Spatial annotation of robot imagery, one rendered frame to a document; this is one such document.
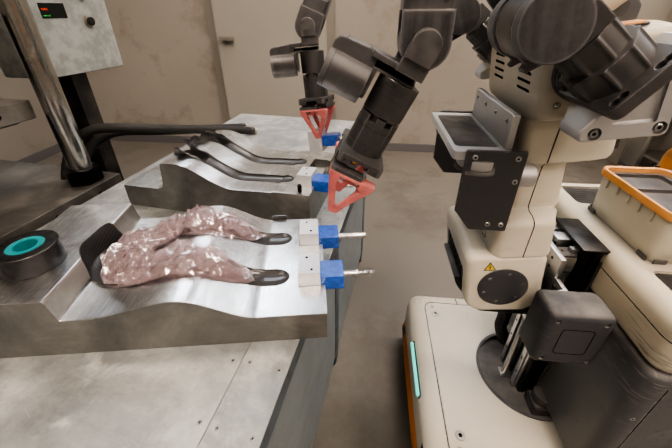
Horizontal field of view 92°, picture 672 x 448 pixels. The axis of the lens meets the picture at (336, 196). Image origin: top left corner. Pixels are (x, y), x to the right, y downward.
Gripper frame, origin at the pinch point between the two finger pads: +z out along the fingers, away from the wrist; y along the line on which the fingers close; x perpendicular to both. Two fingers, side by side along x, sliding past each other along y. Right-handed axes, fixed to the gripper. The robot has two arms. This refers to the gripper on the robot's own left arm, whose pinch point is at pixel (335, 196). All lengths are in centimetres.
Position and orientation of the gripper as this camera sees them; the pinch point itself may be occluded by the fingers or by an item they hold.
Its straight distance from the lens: 51.8
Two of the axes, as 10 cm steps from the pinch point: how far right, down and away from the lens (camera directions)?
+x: 9.0, 4.2, 1.4
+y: -0.9, 4.9, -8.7
